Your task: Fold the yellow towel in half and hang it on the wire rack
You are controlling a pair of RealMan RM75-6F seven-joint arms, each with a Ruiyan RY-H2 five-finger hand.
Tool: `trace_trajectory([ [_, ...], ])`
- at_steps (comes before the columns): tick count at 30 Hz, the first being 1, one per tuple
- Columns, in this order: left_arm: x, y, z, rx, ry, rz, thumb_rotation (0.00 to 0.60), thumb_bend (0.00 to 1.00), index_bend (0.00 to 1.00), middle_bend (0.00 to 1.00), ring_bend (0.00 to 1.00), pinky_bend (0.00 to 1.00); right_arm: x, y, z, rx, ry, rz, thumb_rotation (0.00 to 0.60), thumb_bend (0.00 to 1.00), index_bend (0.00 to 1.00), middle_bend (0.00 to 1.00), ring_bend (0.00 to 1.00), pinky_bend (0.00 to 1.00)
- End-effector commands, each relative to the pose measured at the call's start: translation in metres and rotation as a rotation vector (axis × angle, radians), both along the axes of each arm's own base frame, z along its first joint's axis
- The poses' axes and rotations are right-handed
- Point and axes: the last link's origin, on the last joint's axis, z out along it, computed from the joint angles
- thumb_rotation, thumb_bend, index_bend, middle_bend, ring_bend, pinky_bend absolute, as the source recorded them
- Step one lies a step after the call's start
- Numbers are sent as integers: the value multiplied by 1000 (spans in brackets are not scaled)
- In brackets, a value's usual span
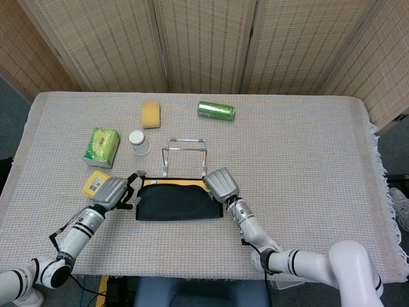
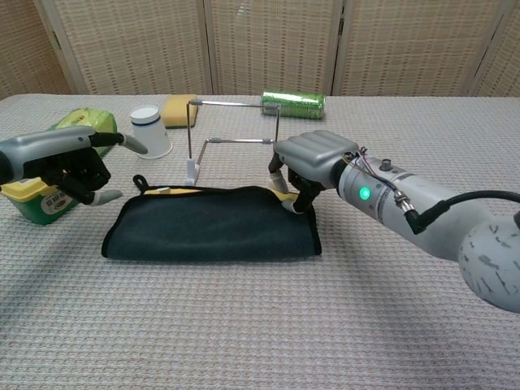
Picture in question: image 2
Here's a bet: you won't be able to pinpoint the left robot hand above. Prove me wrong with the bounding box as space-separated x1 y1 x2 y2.
0 125 150 209

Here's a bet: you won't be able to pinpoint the metal wire rack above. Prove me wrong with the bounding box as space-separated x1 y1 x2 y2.
184 97 282 187

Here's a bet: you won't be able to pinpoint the white paper cup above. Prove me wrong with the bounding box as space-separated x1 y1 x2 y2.
129 105 173 159

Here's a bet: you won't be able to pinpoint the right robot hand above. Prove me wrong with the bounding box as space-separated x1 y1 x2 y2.
267 129 361 215

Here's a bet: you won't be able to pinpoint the woven folding screen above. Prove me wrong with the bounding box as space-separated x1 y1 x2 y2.
0 0 520 98

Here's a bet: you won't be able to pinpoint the green tissue pack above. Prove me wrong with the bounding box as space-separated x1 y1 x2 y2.
47 107 119 159

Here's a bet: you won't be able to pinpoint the green drink can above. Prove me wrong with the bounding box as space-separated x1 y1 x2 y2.
261 90 327 121

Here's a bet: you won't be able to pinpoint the yellow sponge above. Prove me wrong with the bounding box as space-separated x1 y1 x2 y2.
162 93 201 130

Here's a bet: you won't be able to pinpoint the green tub with yellow lid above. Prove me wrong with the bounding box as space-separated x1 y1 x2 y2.
0 176 80 227

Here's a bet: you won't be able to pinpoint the yellow towel with black trim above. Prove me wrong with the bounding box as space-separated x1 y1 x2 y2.
100 174 323 262

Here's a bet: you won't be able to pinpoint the grey woven tablecloth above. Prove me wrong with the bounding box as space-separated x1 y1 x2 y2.
0 93 520 390

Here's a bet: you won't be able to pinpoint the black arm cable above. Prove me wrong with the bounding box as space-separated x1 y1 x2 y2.
396 189 520 236

